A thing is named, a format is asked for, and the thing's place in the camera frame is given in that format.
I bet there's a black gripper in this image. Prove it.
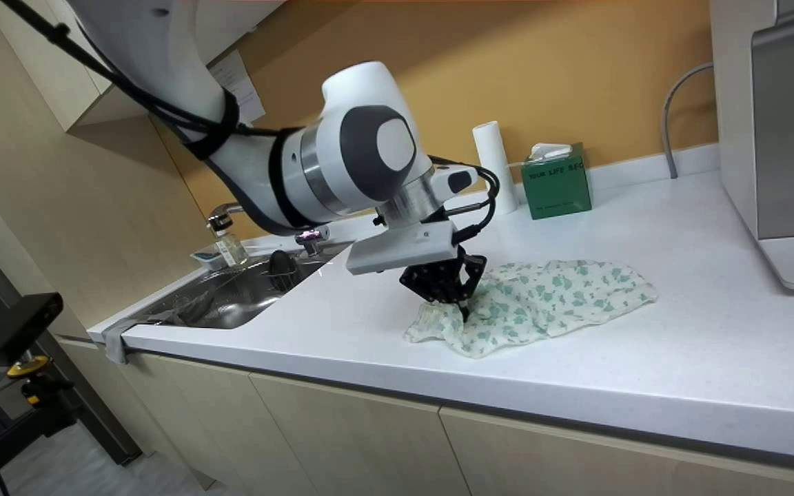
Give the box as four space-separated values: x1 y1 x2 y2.
397 249 491 326

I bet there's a green floral white cloth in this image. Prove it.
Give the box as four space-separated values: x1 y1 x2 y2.
403 257 662 358

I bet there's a white paper roll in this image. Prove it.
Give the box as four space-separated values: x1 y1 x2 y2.
469 118 519 216

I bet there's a green tissue box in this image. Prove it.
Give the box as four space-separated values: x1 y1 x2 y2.
519 140 596 223

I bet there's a chrome sink knob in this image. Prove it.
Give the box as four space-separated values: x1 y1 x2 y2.
293 223 330 261

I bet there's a dark sink scrubber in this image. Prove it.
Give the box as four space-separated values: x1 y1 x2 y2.
265 249 306 286

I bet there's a beige base cabinet door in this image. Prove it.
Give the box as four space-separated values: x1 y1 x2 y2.
436 405 794 496
57 340 320 496
244 369 473 496

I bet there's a stainless steel sink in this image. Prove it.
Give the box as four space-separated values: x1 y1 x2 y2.
124 239 350 334

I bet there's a chrome sink faucet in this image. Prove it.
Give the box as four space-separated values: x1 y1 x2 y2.
203 202 253 271

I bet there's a silver countertop appliance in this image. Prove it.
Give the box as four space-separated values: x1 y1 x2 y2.
709 0 794 298

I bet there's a yellow clamp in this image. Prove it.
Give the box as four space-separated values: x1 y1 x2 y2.
3 354 55 409

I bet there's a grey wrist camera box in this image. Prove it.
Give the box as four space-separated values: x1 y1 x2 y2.
345 217 464 278

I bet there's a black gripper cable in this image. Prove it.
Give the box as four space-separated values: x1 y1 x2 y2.
426 155 503 249

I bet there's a grey curved hose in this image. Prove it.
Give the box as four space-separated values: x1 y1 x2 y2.
658 62 717 183

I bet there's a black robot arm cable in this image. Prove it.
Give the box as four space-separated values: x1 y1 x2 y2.
0 0 302 159

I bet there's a beige wall cabinet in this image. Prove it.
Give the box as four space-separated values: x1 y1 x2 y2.
0 0 288 133

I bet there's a black camera stand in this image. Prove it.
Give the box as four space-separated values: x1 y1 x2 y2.
0 290 82 496

